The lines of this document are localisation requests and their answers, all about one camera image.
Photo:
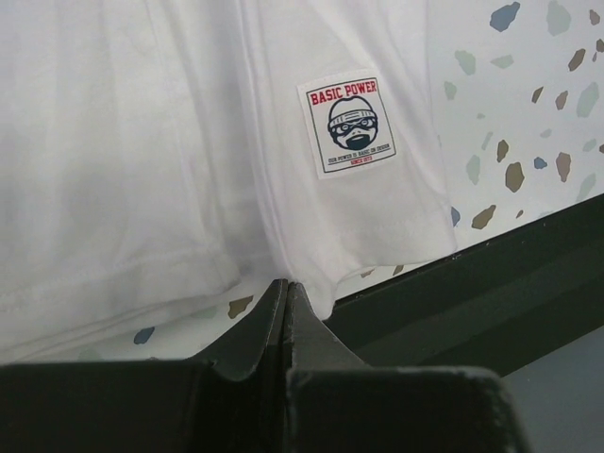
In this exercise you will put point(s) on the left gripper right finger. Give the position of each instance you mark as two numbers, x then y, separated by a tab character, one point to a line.
337	403

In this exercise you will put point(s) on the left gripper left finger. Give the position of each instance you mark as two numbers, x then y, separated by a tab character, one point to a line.
226	398

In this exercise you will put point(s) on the white navy tank top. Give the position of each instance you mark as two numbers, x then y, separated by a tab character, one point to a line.
159	157

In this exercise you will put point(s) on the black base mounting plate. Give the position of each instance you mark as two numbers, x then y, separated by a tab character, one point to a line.
500	304

